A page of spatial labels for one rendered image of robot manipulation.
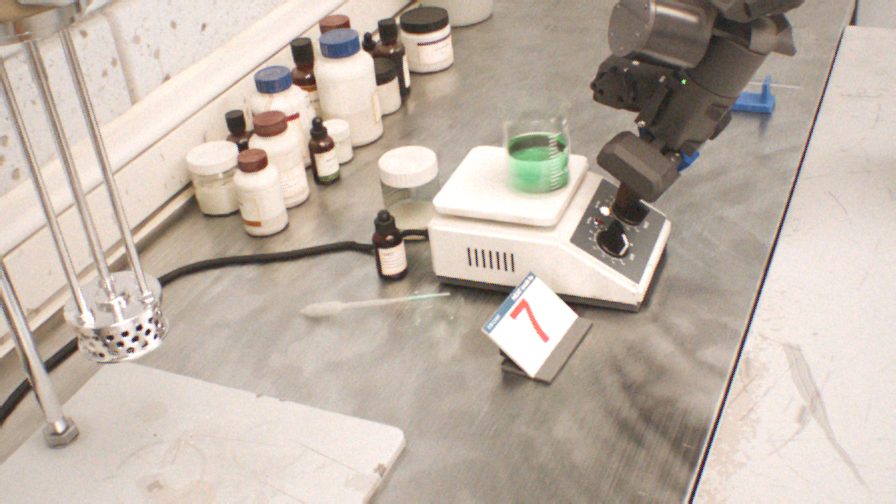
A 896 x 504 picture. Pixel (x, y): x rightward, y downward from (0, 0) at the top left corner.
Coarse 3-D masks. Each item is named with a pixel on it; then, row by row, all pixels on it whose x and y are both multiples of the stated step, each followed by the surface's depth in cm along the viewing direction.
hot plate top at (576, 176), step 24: (480, 168) 100; (504, 168) 100; (576, 168) 99; (456, 192) 97; (480, 192) 97; (504, 192) 96; (480, 216) 94; (504, 216) 93; (528, 216) 92; (552, 216) 92
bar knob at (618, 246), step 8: (616, 224) 94; (600, 232) 94; (608, 232) 94; (616, 232) 93; (624, 232) 93; (600, 240) 93; (608, 240) 94; (616, 240) 93; (624, 240) 92; (608, 248) 93; (616, 248) 93; (624, 248) 92; (616, 256) 93; (624, 256) 94
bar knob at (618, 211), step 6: (636, 204) 97; (642, 204) 97; (618, 210) 98; (624, 210) 98; (630, 210) 98; (636, 210) 97; (642, 210) 97; (648, 210) 97; (618, 216) 97; (624, 216) 97; (630, 216) 98; (636, 216) 98; (642, 216) 97; (624, 222) 97; (630, 222) 97; (636, 222) 97
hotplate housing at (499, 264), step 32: (576, 192) 98; (448, 224) 96; (480, 224) 95; (512, 224) 95; (576, 224) 94; (448, 256) 97; (480, 256) 96; (512, 256) 95; (544, 256) 93; (576, 256) 92; (512, 288) 97; (576, 288) 94; (608, 288) 92; (640, 288) 92
